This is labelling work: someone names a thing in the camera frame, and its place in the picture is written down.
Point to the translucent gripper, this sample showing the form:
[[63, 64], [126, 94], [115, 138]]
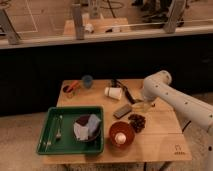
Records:
[[145, 106]]

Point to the yellow banana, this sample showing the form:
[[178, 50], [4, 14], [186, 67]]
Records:
[[138, 105]]

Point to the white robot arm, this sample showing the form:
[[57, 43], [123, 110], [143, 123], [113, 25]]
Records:
[[158, 85]]

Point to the blue cup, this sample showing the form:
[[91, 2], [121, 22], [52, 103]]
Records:
[[87, 81]]

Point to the dark grapes bunch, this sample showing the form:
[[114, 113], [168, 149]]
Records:
[[137, 122]]

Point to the grey sponge block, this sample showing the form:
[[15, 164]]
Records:
[[122, 111]]

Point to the wooden table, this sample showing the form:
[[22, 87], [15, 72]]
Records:
[[161, 140]]

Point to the red bowl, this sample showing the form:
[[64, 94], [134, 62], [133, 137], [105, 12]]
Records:
[[121, 127]]

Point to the black knife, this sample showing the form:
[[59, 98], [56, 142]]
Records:
[[115, 83]]

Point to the white egg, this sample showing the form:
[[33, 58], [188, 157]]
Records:
[[120, 138]]

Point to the dark bowl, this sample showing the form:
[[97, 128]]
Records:
[[87, 128]]

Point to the blue grey cloth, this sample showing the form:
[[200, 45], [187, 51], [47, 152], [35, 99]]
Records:
[[87, 127]]

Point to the silver fork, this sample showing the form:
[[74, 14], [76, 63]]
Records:
[[58, 135]]

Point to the green plastic tray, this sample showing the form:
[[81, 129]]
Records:
[[68, 143]]

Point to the green utensil in tray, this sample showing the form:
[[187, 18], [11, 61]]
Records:
[[49, 133]]

